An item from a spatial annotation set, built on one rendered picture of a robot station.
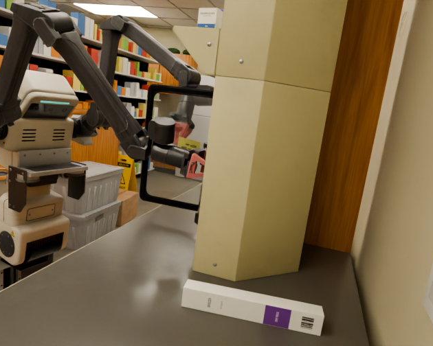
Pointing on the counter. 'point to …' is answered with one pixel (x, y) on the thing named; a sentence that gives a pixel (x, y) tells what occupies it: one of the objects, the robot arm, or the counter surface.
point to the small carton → (209, 18)
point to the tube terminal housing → (265, 134)
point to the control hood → (201, 46)
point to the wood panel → (352, 121)
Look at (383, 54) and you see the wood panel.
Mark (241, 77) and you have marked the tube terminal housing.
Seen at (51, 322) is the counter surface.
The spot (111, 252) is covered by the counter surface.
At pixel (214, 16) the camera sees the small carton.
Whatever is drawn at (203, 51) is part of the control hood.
